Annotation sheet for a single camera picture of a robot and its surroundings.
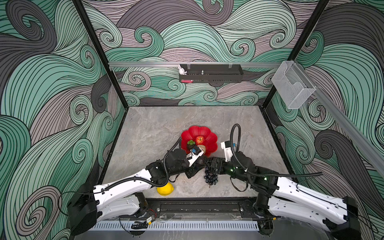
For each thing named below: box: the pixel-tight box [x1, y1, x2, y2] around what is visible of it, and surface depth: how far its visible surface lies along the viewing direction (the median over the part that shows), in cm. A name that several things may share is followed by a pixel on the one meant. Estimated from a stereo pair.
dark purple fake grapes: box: [203, 167, 219, 188], surface depth 82 cm
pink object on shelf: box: [181, 79, 194, 83], surface depth 91 cm
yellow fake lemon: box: [156, 182, 175, 196], surface depth 78 cm
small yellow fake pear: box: [196, 135, 204, 144], surface depth 95 cm
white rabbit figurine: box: [177, 64, 187, 75], surface depth 87 cm
